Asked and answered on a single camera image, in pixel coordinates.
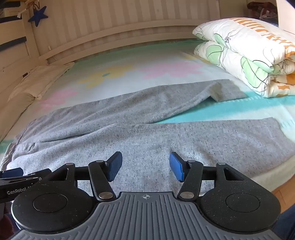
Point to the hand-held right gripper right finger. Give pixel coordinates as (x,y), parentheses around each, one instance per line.
(177,166)

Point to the grey pants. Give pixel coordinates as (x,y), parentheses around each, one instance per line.
(92,129)

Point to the folded floral quilt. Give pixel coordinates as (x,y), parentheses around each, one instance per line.
(249,46)

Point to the blue star decoration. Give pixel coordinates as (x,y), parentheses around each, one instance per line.
(38,16)

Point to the cream pillow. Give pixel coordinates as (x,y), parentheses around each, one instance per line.
(39,78)

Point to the dark cloth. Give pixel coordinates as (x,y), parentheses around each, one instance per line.
(260,10)

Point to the person's dark blue clothing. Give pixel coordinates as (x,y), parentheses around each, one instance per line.
(288,223)

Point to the flower printed bed blanket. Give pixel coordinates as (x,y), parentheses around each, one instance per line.
(149,60)

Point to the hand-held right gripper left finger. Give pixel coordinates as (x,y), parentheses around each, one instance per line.
(114,166)

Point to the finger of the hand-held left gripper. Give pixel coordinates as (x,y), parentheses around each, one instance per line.
(40,173)
(11,173)

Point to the white board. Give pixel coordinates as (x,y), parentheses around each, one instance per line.
(285,13)

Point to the cream wooden shelf frame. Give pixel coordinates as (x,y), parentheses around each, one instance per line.
(13,55)

